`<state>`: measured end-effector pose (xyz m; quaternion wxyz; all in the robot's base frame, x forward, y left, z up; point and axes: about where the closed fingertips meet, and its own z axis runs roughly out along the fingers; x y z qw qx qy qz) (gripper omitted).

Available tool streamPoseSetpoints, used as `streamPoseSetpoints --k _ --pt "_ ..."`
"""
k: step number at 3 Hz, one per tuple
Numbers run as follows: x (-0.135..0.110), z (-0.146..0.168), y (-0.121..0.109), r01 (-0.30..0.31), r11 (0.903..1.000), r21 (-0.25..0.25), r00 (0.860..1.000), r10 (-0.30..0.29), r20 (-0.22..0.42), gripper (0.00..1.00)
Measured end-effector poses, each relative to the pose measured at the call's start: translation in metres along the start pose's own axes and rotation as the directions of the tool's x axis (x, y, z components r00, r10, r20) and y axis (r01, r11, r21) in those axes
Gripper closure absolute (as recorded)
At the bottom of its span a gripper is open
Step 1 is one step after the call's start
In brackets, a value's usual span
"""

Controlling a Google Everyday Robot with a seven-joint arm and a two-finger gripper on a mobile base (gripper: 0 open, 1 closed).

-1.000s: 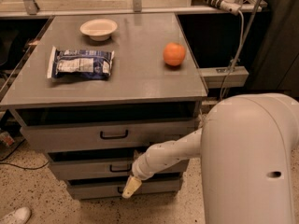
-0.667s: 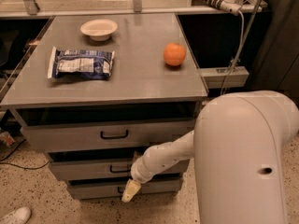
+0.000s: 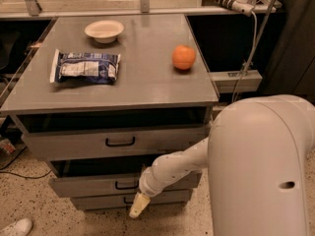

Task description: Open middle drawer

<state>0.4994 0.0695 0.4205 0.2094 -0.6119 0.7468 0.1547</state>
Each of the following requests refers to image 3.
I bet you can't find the white shoe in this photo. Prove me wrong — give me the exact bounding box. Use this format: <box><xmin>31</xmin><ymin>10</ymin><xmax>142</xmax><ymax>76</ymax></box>
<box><xmin>0</xmin><ymin>218</ymin><xmax>32</xmax><ymax>236</ymax></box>

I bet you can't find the grey drawer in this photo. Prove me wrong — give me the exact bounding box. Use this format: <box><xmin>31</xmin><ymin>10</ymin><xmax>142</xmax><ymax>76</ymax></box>
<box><xmin>71</xmin><ymin>189</ymin><xmax>192</xmax><ymax>211</ymax></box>
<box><xmin>48</xmin><ymin>154</ymin><xmax>203</xmax><ymax>199</ymax></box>
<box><xmin>22</xmin><ymin>124</ymin><xmax>210</xmax><ymax>161</ymax></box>

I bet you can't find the white paper bowl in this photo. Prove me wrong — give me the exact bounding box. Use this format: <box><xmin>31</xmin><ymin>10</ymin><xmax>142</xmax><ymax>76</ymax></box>
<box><xmin>85</xmin><ymin>20</ymin><xmax>124</xmax><ymax>43</ymax></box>

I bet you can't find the white cable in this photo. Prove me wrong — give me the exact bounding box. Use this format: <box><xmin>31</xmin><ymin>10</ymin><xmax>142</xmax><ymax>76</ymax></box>
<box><xmin>229</xmin><ymin>10</ymin><xmax>260</xmax><ymax>104</ymax></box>

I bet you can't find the blue chip bag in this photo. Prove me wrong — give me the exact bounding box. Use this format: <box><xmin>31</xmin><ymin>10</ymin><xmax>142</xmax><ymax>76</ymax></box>
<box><xmin>50</xmin><ymin>49</ymin><xmax>121</xmax><ymax>85</ymax></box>

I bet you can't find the grey metal beam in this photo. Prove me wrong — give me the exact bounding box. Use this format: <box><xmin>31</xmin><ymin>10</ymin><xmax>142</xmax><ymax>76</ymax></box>
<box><xmin>211</xmin><ymin>70</ymin><xmax>262</xmax><ymax>93</ymax></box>

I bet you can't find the black floor cable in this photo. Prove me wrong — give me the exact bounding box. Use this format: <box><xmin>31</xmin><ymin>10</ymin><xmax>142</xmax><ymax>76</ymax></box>
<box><xmin>0</xmin><ymin>146</ymin><xmax>53</xmax><ymax>180</ymax></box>

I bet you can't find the grey drawer cabinet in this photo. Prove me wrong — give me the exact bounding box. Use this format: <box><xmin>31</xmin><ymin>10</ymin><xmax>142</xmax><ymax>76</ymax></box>
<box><xmin>1</xmin><ymin>14</ymin><xmax>218</xmax><ymax>210</ymax></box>

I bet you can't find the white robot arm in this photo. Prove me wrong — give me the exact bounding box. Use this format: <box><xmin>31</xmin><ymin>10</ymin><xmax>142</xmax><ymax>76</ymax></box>
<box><xmin>130</xmin><ymin>94</ymin><xmax>315</xmax><ymax>236</ymax></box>

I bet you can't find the orange fruit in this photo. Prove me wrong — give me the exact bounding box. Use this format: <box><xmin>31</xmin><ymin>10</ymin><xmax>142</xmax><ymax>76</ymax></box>
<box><xmin>172</xmin><ymin>45</ymin><xmax>196</xmax><ymax>70</ymax></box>

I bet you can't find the grey bottom drawer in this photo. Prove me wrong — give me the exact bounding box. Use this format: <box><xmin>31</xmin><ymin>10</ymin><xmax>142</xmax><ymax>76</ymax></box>
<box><xmin>71</xmin><ymin>189</ymin><xmax>192</xmax><ymax>211</ymax></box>

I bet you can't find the grey top drawer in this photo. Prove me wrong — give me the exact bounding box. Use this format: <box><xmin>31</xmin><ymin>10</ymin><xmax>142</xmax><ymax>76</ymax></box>
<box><xmin>22</xmin><ymin>124</ymin><xmax>210</xmax><ymax>161</ymax></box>

